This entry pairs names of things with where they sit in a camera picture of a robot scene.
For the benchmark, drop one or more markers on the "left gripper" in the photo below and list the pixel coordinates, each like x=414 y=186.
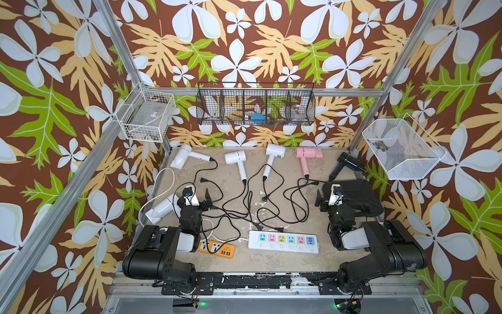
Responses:
x=200 y=204

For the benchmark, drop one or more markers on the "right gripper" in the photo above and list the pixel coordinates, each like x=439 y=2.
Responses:
x=327 y=202

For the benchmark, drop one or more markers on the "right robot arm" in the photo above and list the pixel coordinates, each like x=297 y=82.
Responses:
x=392 y=249

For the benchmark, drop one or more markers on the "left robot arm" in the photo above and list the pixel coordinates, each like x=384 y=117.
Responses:
x=176 y=226

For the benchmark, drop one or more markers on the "black plastic tool case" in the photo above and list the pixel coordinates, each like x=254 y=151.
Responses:
x=359 y=200

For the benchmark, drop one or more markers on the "large white hair dryer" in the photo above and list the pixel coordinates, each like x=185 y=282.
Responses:
x=165 y=207

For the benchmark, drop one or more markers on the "black hair dryer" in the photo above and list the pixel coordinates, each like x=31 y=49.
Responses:
x=346 y=160

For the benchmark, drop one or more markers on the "orange power strip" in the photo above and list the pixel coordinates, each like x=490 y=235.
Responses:
x=226 y=251

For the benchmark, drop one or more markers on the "white hair dryer far left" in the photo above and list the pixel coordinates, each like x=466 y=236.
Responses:
x=186 y=152

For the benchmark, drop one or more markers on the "pink hair dryer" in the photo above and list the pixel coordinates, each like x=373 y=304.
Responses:
x=305 y=153

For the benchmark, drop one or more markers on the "white multicolour power strip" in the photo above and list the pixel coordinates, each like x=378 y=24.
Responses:
x=283 y=242

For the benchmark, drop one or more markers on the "white mesh basket right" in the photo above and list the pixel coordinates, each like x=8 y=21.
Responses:
x=403 y=147

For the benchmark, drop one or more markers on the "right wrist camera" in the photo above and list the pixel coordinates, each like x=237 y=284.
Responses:
x=336 y=195

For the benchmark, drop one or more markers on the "black mounting rail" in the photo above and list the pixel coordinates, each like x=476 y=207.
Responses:
x=207 y=283

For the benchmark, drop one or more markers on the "white wire basket left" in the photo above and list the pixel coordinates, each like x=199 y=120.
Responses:
x=145 y=115

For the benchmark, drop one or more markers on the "black wire basket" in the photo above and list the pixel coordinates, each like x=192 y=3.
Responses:
x=255 y=103

